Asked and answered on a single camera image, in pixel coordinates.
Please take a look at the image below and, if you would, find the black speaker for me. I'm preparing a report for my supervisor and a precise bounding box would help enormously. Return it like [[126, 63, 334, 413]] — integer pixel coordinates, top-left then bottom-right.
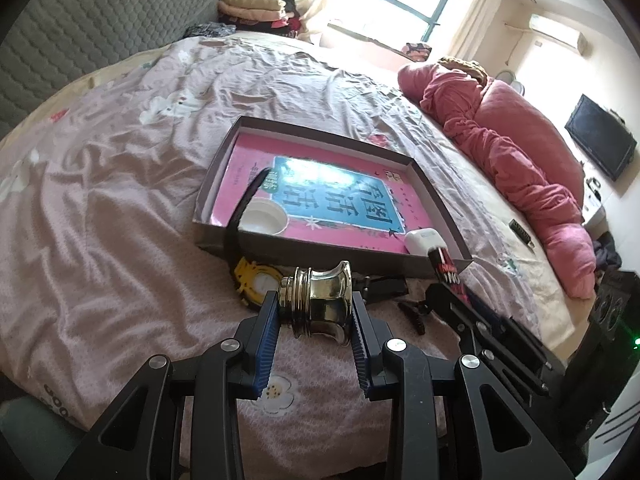
[[589, 269, 633, 341]]

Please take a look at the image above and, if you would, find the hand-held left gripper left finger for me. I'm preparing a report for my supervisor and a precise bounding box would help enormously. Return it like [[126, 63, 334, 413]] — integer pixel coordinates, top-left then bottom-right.
[[55, 290, 281, 480]]

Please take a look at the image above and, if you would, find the dark clothes heap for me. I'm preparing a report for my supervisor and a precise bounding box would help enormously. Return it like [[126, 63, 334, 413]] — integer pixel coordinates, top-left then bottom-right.
[[594, 234, 623, 272]]

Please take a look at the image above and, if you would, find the black remote control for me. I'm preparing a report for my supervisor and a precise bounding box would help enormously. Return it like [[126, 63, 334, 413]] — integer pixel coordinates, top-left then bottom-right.
[[509, 219, 536, 248]]

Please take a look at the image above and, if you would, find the white earbuds case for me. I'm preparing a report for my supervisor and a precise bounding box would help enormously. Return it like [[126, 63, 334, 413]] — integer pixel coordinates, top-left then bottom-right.
[[404, 228, 448, 256]]

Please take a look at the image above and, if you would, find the white cabinet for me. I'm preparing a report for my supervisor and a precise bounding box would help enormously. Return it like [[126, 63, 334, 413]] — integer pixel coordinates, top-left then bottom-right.
[[582, 175, 611, 231]]

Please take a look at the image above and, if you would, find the brass metal knob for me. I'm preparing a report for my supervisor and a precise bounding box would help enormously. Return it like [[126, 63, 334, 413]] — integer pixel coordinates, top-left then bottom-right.
[[277, 260, 353, 346]]

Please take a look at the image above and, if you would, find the pink book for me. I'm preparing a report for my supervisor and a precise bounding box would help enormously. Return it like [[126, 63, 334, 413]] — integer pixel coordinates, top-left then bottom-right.
[[207, 132, 453, 256]]

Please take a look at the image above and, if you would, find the grey quilted headboard cover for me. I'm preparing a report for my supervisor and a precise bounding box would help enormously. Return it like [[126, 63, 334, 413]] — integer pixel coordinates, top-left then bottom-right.
[[0, 0, 226, 133]]

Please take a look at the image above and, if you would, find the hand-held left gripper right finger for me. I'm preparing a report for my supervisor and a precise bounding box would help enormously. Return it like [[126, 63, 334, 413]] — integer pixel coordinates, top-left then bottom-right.
[[350, 292, 576, 480]]

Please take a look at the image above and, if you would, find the floral patterned bag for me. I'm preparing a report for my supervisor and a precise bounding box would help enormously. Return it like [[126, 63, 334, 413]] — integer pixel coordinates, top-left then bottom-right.
[[401, 41, 433, 62]]

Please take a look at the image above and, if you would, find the pink floral bed sheet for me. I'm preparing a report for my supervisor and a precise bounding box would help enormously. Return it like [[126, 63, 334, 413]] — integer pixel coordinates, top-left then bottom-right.
[[0, 30, 566, 431]]

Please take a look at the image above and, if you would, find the black television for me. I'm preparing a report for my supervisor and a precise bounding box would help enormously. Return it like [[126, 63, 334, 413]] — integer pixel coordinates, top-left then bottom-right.
[[565, 94, 638, 182]]

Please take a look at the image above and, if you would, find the window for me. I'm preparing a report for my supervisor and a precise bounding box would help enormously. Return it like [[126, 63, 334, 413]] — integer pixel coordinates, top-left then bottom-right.
[[327, 0, 463, 48]]

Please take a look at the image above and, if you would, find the standing fan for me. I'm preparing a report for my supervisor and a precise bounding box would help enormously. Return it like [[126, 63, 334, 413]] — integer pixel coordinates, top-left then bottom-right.
[[495, 71, 525, 97]]

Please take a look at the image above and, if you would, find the white air conditioner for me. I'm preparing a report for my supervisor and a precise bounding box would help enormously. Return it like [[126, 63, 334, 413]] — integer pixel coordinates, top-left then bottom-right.
[[529, 14, 588, 56]]

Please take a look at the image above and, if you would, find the grey cardboard box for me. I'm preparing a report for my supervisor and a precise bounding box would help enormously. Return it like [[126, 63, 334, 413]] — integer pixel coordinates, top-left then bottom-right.
[[192, 116, 473, 281]]

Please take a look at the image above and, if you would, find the beige folded blanket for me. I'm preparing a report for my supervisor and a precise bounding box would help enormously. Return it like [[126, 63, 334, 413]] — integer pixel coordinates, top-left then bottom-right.
[[217, 0, 287, 23]]

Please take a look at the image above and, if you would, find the tan knit garment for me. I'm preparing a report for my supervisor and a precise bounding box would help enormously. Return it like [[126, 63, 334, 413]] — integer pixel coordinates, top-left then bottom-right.
[[439, 56, 490, 83]]

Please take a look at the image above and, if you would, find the teal cloth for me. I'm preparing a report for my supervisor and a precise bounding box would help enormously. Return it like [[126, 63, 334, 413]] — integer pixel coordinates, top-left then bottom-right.
[[0, 400, 86, 480]]

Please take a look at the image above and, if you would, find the black hair claw clip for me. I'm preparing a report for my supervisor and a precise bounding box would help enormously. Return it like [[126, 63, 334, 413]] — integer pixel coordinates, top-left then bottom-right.
[[397, 300, 430, 336]]

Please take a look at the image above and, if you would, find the yellow wristwatch black strap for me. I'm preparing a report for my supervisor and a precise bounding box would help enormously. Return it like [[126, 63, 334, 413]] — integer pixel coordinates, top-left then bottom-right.
[[222, 170, 408, 308]]

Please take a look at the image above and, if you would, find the white plastic lid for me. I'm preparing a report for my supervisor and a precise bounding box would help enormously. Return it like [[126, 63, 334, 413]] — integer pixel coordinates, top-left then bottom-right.
[[240, 197, 290, 236]]

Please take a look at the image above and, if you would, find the pile of clothes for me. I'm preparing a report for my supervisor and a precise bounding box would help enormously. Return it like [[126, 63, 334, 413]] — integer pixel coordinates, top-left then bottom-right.
[[235, 0, 313, 41]]

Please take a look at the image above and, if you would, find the pink quilt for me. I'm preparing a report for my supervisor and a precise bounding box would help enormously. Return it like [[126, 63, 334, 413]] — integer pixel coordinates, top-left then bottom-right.
[[397, 62, 598, 301]]

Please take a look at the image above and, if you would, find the cream curtain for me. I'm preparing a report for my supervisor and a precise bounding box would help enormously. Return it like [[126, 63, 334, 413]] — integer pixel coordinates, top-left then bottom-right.
[[287, 0, 361, 46], [452, 0, 506, 68]]

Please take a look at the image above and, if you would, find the dark patterned cloth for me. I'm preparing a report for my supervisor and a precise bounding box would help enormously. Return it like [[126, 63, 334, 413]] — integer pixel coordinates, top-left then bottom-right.
[[184, 22, 236, 40]]

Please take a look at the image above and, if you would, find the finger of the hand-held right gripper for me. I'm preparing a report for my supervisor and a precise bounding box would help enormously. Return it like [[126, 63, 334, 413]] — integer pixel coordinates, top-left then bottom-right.
[[424, 282, 488, 356], [467, 296, 553, 398]]

